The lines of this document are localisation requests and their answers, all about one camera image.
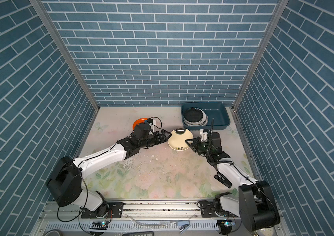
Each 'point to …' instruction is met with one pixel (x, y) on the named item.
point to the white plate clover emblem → (203, 122)
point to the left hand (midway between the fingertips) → (167, 136)
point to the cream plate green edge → (177, 141)
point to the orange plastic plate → (139, 121)
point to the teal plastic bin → (219, 111)
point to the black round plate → (193, 115)
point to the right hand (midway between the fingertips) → (184, 139)
